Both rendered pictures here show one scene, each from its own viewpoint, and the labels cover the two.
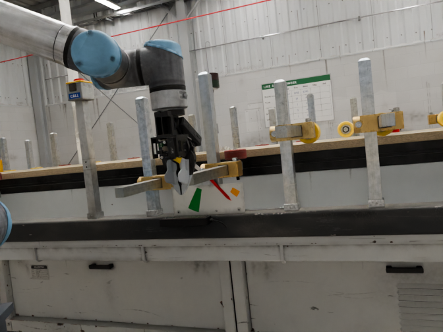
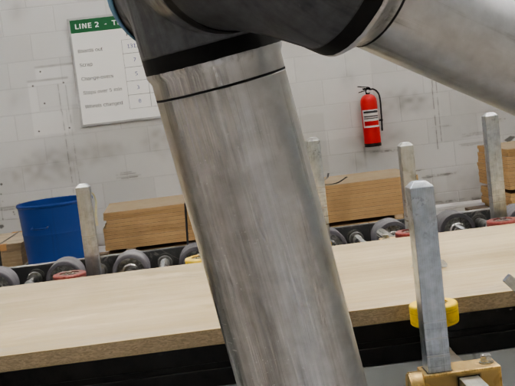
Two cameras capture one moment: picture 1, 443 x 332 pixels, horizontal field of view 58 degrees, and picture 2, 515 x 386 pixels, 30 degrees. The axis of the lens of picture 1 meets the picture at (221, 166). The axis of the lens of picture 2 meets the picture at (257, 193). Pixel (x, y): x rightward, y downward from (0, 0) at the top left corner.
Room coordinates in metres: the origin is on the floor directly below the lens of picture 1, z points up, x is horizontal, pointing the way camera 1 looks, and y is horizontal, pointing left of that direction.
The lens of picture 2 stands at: (0.25, 1.04, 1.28)
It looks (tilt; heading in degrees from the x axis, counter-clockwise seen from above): 6 degrees down; 336
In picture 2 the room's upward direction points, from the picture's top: 7 degrees counter-clockwise
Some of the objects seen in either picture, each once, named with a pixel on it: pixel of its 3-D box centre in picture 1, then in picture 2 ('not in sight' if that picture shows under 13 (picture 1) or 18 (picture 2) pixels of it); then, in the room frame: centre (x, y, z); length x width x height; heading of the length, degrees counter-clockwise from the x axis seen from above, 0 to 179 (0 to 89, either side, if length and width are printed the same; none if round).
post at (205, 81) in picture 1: (211, 143); not in sight; (1.35, 0.02, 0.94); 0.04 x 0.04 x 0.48; 69
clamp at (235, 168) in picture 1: (221, 169); not in sight; (1.35, 0.00, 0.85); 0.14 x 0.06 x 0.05; 69
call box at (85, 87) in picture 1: (80, 92); not in sight; (1.53, 0.50, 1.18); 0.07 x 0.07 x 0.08; 69
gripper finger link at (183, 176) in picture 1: (182, 176); not in sight; (0.99, 0.10, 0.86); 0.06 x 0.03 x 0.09; 160
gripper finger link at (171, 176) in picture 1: (171, 178); not in sight; (1.00, 0.13, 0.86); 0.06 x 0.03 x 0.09; 160
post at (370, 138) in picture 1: (370, 140); not in sight; (1.18, -0.44, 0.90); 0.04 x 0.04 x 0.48; 69
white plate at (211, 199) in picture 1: (206, 199); not in sight; (1.34, 0.06, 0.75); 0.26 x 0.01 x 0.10; 69
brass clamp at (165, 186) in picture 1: (156, 182); (453, 383); (1.43, 0.24, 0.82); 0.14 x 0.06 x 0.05; 69
